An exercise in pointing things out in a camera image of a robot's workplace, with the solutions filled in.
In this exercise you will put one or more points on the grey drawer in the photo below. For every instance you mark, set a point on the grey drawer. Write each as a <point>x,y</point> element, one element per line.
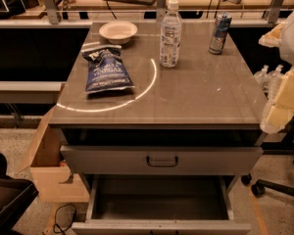
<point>165,160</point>
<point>159,205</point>

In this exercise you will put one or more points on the black chair base with wheels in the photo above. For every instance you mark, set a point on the black chair base with wheels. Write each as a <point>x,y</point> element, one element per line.
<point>263,188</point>

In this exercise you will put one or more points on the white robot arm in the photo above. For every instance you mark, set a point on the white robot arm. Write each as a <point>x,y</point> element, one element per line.
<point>279,109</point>

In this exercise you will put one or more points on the blue chip bag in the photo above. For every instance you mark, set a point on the blue chip bag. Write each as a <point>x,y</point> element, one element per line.
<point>106,71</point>

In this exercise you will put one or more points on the grey drawer cabinet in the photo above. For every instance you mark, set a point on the grey drawer cabinet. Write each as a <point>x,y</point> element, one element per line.
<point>207,100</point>

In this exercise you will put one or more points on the left sanitizer bottle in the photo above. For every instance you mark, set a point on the left sanitizer bottle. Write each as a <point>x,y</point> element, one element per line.
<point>261,77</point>

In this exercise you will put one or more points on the black office chair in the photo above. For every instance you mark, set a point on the black office chair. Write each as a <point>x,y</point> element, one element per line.
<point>15,197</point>

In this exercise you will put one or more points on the grey top drawer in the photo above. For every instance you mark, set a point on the grey top drawer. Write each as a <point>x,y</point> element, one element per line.
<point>165,160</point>

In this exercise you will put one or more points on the blue silver energy drink can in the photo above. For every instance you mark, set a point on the blue silver energy drink can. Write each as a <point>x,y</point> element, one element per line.
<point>221,27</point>

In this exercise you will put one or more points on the clear plastic water bottle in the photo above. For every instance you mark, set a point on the clear plastic water bottle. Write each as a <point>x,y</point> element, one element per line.
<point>171,27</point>

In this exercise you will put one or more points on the right sanitizer bottle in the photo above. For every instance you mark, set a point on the right sanitizer bottle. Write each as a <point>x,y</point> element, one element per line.
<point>272,75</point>

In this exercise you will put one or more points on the sanitizer bottle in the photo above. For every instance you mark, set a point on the sanitizer bottle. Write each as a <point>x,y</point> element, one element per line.
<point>261,77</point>
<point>272,75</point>

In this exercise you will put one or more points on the cardboard box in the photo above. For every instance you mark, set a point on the cardboard box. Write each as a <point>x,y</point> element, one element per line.
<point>51,176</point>

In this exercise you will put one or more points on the white bowl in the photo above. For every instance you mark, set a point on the white bowl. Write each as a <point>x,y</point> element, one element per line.
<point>118,32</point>

